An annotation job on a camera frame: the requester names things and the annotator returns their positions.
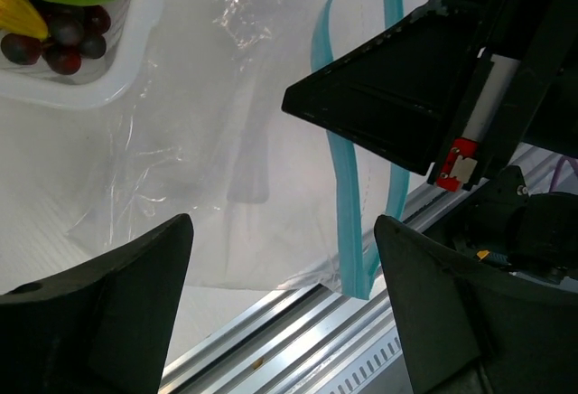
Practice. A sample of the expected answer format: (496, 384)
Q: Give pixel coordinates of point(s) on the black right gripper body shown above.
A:
(523, 90)

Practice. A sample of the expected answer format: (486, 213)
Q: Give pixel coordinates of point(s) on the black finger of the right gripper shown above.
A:
(404, 95)

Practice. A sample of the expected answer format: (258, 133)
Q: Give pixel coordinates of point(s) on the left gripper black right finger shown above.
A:
(469, 328)

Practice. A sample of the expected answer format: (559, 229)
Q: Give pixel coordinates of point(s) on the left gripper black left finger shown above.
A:
(103, 326)

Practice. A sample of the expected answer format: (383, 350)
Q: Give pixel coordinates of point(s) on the clear zip bag teal zipper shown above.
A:
(276, 202)

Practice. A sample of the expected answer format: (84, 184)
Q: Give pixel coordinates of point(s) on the white perforated plastic basket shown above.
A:
(98, 82)

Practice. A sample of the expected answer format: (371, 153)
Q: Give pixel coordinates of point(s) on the dark grape bunch toy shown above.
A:
(75, 34)

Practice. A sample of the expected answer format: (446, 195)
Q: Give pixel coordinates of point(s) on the yellow banana toy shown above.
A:
(21, 17)

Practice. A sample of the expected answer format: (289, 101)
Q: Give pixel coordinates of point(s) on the white slotted cable duct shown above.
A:
(378, 367)

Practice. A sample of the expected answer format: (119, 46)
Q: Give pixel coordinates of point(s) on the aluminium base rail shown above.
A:
(288, 340)

